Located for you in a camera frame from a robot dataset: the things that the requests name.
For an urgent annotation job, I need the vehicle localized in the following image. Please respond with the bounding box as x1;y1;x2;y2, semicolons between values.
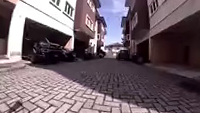
96;48;107;60
130;52;146;65

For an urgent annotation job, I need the pale house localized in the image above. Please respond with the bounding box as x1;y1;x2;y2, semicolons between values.
104;41;125;59

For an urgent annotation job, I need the dark car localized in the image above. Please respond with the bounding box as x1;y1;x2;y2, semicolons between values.
115;48;131;61

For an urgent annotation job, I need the grey brick paved road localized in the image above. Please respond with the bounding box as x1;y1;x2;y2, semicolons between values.
0;50;200;113

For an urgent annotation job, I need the red-brown building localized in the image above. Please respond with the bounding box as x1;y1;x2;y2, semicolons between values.
71;0;102;60

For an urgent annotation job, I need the black car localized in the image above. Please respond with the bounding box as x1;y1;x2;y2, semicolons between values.
27;36;79;67

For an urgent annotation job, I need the dark brown building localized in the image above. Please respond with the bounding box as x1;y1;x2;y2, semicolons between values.
118;0;155;64

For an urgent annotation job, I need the pale concrete pavement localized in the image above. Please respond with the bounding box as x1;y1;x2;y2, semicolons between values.
143;61;200;82
0;54;31;76

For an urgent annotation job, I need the white building with garage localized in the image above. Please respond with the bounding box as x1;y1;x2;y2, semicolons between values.
7;0;79;63

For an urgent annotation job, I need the beige building with carport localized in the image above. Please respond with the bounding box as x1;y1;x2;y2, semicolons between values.
141;0;200;75

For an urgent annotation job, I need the pink building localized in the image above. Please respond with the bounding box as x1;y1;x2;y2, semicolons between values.
0;0;22;60

